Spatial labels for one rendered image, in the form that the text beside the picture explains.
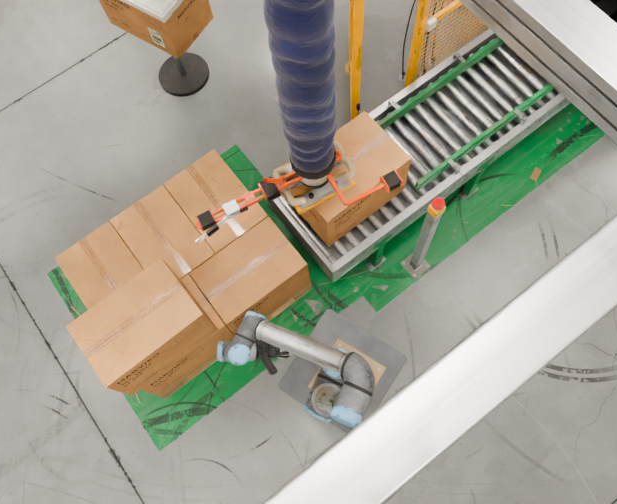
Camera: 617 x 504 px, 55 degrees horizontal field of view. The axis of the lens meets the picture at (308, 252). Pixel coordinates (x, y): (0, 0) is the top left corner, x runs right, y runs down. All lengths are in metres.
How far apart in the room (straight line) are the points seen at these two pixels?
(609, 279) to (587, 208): 3.80
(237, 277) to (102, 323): 0.82
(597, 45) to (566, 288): 0.52
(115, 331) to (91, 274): 0.68
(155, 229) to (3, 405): 1.58
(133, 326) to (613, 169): 3.42
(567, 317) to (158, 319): 2.61
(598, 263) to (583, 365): 3.46
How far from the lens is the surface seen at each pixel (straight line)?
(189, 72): 4.94
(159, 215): 3.81
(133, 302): 3.23
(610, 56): 1.15
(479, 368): 0.72
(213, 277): 3.58
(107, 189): 4.64
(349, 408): 2.26
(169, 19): 4.02
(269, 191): 2.97
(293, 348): 2.43
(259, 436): 3.93
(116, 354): 3.20
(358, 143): 3.39
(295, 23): 1.98
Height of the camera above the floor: 3.90
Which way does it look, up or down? 71 degrees down
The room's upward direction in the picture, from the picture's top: 9 degrees counter-clockwise
